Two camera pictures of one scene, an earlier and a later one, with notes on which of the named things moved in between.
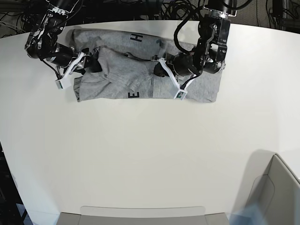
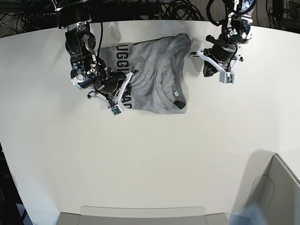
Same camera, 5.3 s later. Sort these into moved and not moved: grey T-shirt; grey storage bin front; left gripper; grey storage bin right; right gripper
Moved: grey T-shirt; left gripper; right gripper
Not moved: grey storage bin front; grey storage bin right
